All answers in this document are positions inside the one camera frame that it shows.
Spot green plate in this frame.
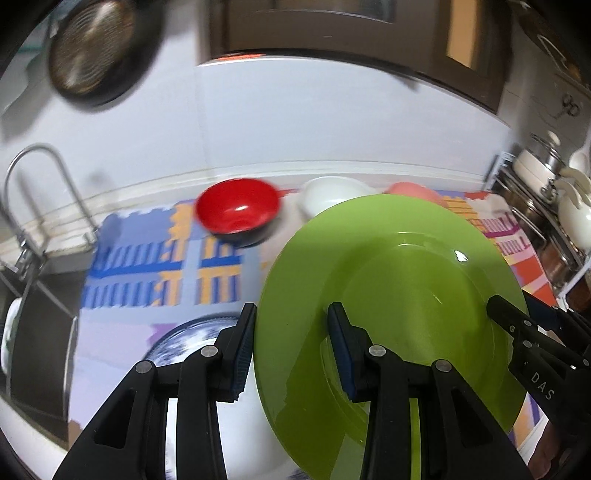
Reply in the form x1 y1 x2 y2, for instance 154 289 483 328
254 194 531 480

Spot steel kitchen sink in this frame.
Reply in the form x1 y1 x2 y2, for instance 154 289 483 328
0 258 80 444

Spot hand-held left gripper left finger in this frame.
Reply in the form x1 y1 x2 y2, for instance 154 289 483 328
52 302 258 480

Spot cream pot with lid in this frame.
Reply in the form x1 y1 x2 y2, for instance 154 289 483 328
512 131 565 190

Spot white ladle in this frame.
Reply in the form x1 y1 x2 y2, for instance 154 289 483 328
568 138 591 172

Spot red and black bowl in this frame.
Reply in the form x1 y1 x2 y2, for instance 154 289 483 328
195 178 281 248

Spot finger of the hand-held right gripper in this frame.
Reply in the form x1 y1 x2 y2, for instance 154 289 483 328
523 290 591 358
488 294 539 352

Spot pink bowl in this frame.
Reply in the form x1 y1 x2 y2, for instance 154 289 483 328
385 182 451 210

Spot black scissors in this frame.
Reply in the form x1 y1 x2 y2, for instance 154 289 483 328
554 92 583 119

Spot blue patterned white plate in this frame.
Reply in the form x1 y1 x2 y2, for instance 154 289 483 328
143 315 278 480

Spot steel pot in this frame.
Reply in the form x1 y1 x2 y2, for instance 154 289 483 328
508 194 561 241

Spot metal pot rack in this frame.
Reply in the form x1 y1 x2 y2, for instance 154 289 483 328
485 152 591 319

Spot white dish in sink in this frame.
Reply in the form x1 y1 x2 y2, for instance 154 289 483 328
0 298 25 373

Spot tall chrome kitchen faucet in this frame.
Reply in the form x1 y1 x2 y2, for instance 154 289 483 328
0 231 47 296

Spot colourful patterned table mat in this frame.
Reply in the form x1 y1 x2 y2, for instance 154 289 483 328
69 191 566 480

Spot cream teapot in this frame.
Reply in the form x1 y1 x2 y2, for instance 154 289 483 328
556 180 591 253

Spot thin gooseneck faucet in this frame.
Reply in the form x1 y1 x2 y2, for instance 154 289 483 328
4 143 100 259

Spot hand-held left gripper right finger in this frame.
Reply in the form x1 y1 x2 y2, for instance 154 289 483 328
327 302 518 480

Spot white bowl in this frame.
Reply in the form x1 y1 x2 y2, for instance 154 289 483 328
301 176 377 217

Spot dark wooden window frame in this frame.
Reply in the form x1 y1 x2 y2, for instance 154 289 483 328
198 0 513 114

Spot copper coloured pot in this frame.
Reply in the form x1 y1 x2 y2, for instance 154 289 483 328
540 240 585 283

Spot black frying pan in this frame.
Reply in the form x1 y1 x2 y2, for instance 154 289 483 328
46 0 160 110

